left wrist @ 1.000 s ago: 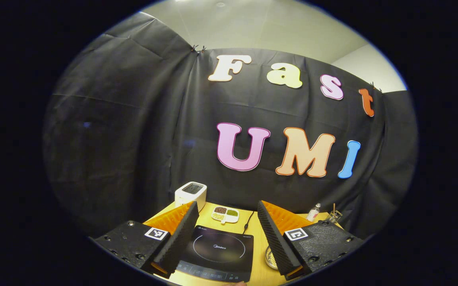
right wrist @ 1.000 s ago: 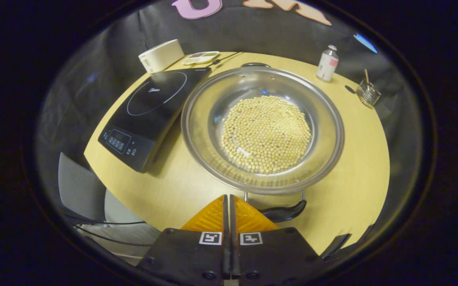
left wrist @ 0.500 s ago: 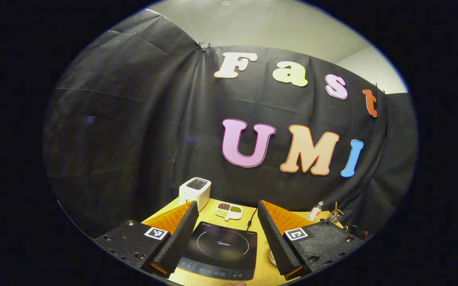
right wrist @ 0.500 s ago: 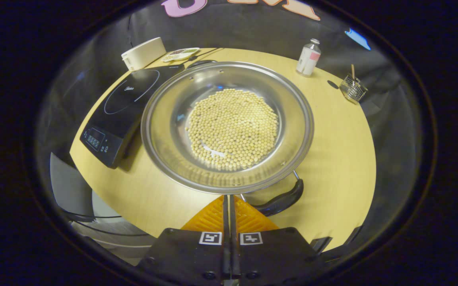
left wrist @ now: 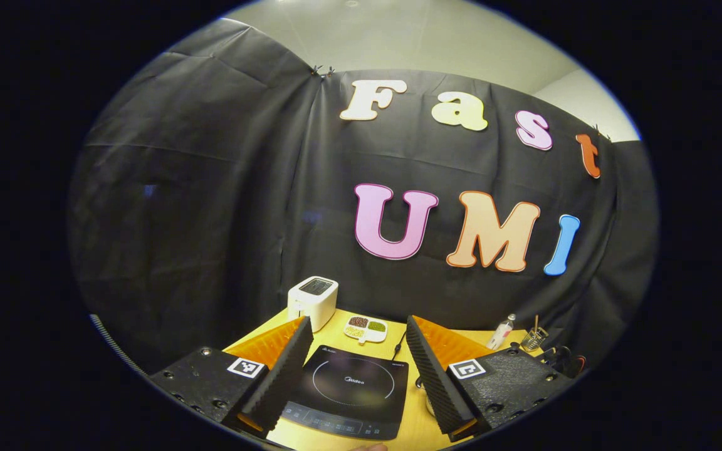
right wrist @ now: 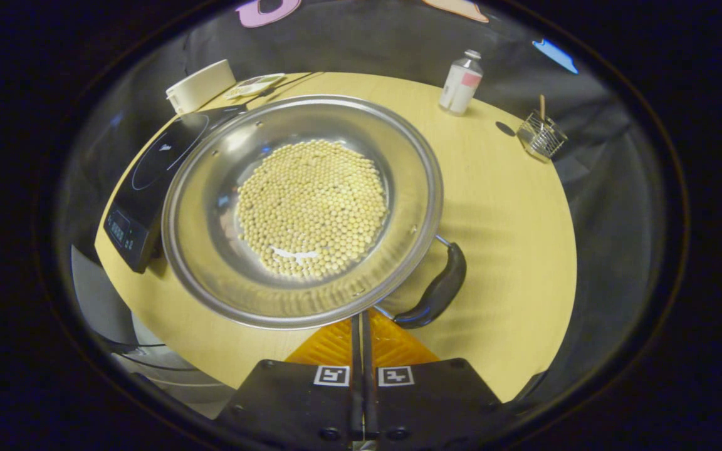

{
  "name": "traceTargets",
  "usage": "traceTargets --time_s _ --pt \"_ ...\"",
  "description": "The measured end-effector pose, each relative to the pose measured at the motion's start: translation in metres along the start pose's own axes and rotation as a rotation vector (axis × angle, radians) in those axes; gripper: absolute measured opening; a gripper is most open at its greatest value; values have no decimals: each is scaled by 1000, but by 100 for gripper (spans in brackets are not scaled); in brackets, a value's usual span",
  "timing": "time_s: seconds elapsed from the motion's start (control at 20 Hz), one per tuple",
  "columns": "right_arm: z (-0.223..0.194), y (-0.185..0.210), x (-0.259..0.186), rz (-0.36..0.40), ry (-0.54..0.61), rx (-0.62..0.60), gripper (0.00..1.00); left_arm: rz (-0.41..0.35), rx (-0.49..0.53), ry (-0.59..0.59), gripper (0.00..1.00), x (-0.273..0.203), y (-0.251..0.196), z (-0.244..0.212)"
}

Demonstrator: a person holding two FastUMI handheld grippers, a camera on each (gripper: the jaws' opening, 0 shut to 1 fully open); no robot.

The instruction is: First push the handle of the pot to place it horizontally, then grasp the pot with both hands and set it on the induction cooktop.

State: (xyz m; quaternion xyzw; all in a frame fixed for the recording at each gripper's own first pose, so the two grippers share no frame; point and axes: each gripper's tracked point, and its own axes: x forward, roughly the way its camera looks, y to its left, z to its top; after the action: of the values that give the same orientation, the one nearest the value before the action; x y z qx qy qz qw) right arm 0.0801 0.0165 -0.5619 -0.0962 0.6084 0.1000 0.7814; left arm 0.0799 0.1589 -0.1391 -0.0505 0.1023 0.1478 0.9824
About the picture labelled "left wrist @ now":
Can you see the black induction cooktop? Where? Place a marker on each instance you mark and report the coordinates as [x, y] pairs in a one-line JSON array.
[[348, 388]]

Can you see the white divided dish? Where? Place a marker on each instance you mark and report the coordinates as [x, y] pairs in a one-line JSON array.
[[367, 330]]

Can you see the small pile of yellow beans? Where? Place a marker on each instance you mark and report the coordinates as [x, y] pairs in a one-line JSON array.
[[355, 332]]

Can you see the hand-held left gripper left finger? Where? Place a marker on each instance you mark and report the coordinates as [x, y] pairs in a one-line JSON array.
[[279, 376]]

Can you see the small glass holder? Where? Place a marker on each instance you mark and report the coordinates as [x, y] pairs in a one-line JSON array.
[[533, 339]]

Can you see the white toaster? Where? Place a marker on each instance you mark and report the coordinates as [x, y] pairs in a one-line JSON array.
[[313, 302]]

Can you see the small clear bottle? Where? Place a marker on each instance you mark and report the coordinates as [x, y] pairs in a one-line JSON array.
[[501, 333]]

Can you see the black backdrop cloth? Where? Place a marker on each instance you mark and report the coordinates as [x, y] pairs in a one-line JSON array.
[[210, 188]]

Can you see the pile of brown beans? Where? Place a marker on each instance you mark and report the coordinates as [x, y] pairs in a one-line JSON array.
[[358, 321]]

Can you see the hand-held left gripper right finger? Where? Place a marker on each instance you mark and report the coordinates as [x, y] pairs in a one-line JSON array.
[[436, 382]]

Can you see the pile of green beans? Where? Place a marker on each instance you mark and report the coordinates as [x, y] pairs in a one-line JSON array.
[[377, 326]]

